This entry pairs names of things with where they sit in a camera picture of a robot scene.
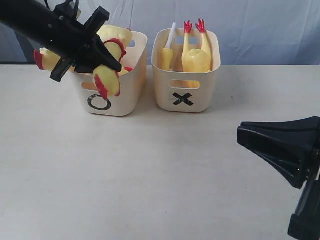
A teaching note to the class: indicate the cream bin with O mark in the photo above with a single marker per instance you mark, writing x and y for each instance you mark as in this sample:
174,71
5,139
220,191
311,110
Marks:
131,84

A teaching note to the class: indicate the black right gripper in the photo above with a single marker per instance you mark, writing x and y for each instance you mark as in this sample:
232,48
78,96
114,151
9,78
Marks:
291,144

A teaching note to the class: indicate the broken chicken head with squeaker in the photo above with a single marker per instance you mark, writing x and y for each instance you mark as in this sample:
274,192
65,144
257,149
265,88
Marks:
167,53

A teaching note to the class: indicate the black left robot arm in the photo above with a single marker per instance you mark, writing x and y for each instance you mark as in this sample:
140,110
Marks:
30,18

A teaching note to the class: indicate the cream bin with X mark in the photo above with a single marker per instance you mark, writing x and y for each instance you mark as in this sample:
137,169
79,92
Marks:
178,91

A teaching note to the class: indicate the large yellow rubber chicken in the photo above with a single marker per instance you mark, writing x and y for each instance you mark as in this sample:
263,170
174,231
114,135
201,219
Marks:
47,60

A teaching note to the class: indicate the headless yellow chicken body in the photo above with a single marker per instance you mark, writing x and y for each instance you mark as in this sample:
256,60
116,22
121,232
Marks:
196,60

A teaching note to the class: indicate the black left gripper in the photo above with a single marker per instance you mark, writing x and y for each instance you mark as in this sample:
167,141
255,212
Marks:
80,46

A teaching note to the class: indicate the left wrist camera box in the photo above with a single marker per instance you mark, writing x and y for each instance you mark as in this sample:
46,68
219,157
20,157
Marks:
69,8

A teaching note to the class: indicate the small yellow rubber chicken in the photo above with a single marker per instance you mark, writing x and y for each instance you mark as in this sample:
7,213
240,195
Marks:
116,40

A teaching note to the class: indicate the white backdrop cloth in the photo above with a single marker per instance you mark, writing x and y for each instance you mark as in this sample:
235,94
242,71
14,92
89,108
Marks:
250,32

